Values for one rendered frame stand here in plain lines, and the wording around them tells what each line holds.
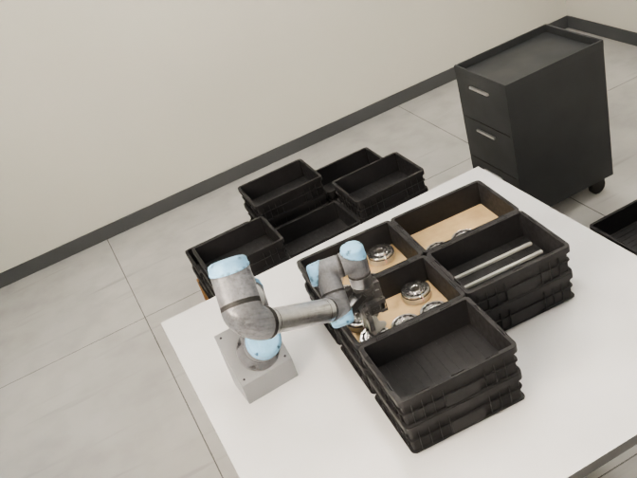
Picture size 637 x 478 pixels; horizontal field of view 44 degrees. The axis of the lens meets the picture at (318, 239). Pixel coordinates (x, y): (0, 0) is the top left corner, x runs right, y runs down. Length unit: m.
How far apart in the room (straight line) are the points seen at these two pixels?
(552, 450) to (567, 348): 0.42
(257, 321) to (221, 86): 3.60
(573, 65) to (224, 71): 2.44
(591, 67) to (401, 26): 2.14
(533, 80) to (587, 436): 2.12
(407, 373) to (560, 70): 2.13
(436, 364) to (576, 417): 0.44
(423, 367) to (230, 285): 0.71
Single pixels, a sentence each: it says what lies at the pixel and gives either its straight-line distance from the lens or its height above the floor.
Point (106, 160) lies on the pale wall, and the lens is 5.58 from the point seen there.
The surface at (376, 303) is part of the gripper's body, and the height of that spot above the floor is 0.98.
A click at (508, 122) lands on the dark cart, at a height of 0.69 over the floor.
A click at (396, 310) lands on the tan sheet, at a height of 0.83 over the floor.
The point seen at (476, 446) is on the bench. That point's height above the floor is 0.70.
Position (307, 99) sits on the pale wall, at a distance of 5.89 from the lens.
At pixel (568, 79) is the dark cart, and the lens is 4.25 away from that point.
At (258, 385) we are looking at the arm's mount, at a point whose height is 0.75.
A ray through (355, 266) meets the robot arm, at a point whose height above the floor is 1.15.
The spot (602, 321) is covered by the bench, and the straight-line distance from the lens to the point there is 2.82.
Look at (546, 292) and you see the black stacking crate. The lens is 2.83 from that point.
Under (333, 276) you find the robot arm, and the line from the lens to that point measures 2.48.
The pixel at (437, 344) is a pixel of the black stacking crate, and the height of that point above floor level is 0.83.
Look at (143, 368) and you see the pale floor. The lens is 4.41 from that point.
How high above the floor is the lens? 2.55
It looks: 32 degrees down
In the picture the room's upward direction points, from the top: 18 degrees counter-clockwise
